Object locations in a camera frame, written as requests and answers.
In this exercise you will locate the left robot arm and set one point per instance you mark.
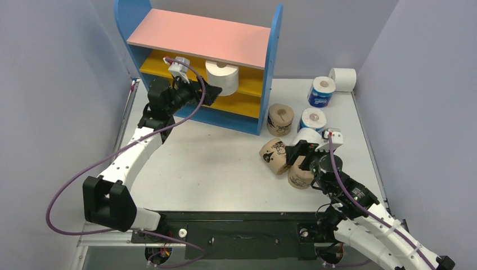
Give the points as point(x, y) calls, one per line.
point(106, 197)

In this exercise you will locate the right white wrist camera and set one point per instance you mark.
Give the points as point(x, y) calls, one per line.
point(330, 140)

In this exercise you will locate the blue wrapped roll front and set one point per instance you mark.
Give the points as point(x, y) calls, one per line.
point(313, 118)

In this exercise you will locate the blue pink yellow shelf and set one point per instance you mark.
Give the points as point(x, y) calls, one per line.
point(150, 34)

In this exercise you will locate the blue wrapped roll back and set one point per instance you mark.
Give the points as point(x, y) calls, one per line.
point(321, 91)

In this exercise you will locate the blue wrapped roll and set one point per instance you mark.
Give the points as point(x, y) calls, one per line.
point(321, 91)
point(313, 118)

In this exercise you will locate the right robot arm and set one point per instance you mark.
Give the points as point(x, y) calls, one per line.
point(357, 218)

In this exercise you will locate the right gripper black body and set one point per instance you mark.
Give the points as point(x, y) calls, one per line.
point(308, 153)

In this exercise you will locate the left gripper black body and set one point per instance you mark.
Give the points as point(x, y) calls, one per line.
point(184, 94)

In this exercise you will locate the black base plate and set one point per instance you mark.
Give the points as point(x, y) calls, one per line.
point(254, 235)

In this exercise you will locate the brown cartoon roll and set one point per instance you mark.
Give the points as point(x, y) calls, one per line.
point(279, 119)
point(273, 153)

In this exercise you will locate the plain white toilet roll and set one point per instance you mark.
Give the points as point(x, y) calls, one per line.
point(224, 76)

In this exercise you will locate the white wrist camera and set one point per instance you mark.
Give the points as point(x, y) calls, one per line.
point(178, 70)
point(330, 140)

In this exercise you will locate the plain white roll lying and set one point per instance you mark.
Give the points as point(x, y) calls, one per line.
point(307, 134)

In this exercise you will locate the white roll lying at back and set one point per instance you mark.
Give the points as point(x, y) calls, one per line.
point(344, 79)

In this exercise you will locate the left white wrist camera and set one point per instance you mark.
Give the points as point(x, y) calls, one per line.
point(178, 70)

